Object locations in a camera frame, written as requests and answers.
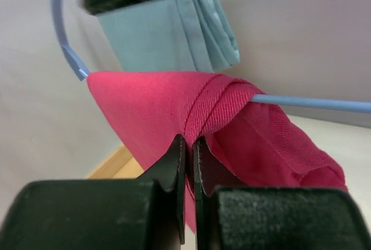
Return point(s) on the wooden clothes rack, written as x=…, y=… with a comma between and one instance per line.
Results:
x=120, y=164

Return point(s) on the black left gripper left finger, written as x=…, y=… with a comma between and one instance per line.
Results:
x=142, y=213

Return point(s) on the magenta trousers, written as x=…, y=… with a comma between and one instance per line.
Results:
x=256, y=142

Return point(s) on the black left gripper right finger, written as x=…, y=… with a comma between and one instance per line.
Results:
x=230, y=215

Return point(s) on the light blue trousers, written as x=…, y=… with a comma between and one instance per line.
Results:
x=172, y=35

